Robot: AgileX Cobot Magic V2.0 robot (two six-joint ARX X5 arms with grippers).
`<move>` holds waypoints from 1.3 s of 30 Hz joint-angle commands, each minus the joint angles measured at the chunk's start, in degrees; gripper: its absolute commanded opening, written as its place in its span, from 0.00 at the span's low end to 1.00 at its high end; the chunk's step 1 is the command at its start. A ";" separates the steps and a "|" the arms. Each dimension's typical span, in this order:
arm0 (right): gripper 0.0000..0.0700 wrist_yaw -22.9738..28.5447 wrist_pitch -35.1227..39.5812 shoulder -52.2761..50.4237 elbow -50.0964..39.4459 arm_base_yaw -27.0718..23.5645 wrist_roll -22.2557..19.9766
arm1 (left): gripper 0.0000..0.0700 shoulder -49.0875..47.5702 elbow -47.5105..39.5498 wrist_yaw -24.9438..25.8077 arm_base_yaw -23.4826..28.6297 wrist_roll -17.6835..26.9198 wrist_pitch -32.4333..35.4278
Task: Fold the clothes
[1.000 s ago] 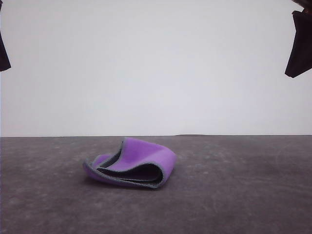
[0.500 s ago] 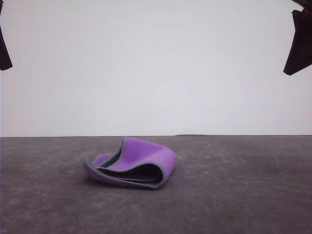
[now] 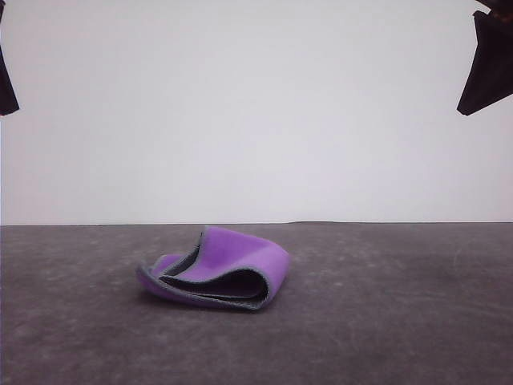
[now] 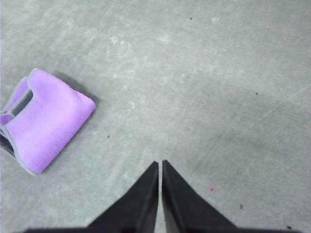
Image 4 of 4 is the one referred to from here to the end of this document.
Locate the grey table cloth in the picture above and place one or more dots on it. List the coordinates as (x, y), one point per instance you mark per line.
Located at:
(194, 85)

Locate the purple towel with grey hem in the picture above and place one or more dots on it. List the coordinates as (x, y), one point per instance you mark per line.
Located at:
(48, 121)

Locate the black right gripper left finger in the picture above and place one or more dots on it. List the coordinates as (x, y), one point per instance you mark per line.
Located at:
(136, 206)

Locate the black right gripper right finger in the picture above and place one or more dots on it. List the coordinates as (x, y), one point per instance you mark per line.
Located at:
(187, 208)

